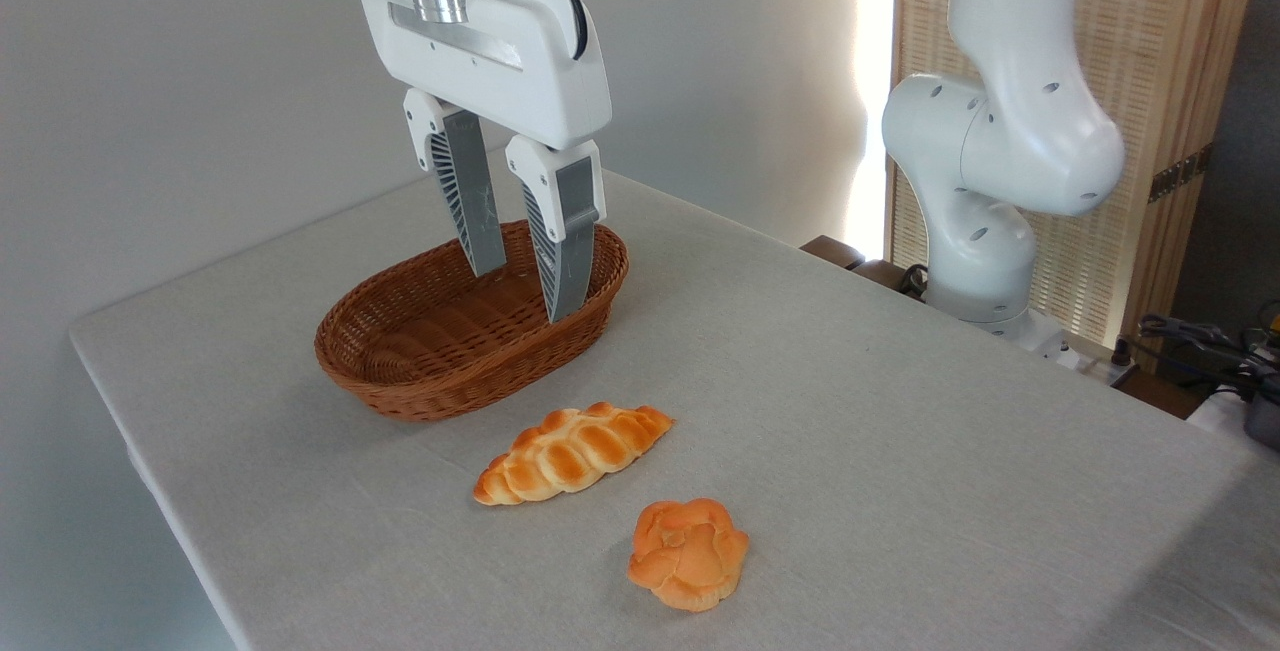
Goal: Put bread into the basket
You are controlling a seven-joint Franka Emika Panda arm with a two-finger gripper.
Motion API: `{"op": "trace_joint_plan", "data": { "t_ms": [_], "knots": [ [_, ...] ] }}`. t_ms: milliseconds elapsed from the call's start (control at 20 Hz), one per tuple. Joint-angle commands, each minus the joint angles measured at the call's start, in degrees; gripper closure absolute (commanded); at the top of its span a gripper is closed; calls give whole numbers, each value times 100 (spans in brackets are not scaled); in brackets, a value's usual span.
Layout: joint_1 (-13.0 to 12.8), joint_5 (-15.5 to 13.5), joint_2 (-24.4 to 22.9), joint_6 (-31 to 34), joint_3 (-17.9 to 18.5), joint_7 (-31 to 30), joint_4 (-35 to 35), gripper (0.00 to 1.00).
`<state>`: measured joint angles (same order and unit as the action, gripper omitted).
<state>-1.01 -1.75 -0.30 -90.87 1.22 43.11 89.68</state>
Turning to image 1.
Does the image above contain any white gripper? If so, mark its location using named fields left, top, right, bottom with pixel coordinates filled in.
left=357, top=0, right=613, bottom=324

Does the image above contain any long braided bread loaf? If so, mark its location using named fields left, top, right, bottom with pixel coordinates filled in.
left=473, top=401, right=675, bottom=507

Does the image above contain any brown wicker oval basket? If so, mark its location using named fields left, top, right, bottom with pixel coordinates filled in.
left=314, top=219, right=631, bottom=423

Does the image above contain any round knotted bread bun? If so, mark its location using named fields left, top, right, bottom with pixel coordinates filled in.
left=627, top=498, right=750, bottom=614

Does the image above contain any brown wooden box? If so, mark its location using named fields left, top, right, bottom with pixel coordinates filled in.
left=800, top=235, right=931, bottom=302

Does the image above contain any grey tablecloth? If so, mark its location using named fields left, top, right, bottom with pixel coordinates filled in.
left=68, top=166, right=1280, bottom=651

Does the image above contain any wooden slatted folding screen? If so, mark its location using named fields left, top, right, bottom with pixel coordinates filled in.
left=885, top=0, right=1266, bottom=372

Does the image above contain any dark grey device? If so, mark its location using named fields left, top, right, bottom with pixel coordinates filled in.
left=1244, top=393, right=1280, bottom=452

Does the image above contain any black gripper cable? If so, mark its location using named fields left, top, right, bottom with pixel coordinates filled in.
left=488, top=0, right=590, bottom=62

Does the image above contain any black cable bundle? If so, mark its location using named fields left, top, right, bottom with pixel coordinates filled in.
left=1138, top=303, right=1280, bottom=387

